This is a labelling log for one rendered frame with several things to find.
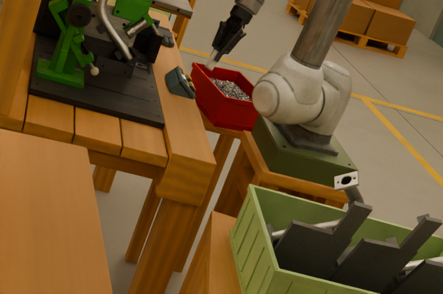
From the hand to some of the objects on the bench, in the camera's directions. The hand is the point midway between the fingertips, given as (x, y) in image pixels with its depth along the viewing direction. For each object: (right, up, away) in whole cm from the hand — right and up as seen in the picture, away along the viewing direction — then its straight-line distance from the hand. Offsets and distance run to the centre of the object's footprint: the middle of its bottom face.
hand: (213, 60), depth 283 cm
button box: (-13, -12, +8) cm, 20 cm away
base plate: (-43, +4, +16) cm, 46 cm away
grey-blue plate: (-29, +6, +28) cm, 41 cm away
